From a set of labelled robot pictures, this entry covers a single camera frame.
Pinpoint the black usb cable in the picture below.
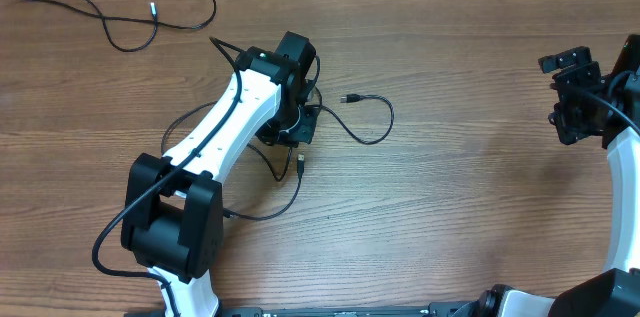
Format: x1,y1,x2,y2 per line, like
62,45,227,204
222,92,396,222
160,86,324,156
0,0,218,54

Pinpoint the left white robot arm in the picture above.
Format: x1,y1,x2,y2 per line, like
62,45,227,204
92,32,319,316

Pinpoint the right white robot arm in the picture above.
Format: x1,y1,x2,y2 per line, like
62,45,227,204
456,34,639,317

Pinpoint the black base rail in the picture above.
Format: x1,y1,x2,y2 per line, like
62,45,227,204
124,297,569,317

